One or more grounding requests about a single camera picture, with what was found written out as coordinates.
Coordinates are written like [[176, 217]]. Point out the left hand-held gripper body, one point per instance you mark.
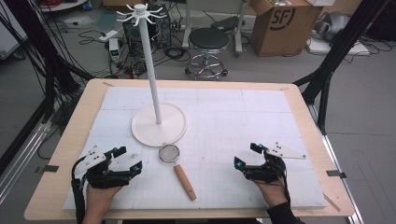
[[93, 160]]

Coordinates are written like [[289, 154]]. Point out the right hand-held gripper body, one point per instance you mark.
[[269, 171]]

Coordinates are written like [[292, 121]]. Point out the white hook stand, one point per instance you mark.
[[158, 127]]

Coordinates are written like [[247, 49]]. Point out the person's right hand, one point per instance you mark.
[[274, 193]]

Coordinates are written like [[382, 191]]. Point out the person's left hand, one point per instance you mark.
[[99, 199]]

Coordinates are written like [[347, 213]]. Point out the white foam mat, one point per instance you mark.
[[224, 130]]

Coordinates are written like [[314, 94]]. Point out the black tape strip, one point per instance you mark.
[[336, 174], [50, 168]]

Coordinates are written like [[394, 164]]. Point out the brown tape strip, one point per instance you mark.
[[331, 202]]

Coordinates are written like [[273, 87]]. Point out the white power strip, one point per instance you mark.
[[108, 35], [114, 49]]

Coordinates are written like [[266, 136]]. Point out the cardboard box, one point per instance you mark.
[[280, 34]]

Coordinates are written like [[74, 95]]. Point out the black round stool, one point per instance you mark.
[[208, 40]]

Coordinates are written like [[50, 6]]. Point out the white flat board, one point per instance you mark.
[[342, 48]]

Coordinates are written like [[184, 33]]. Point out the black computer tower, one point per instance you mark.
[[162, 28]]

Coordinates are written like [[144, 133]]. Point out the aluminium rail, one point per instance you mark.
[[342, 174], [21, 161]]

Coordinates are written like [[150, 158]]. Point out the black metal frame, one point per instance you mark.
[[330, 62], [46, 56]]

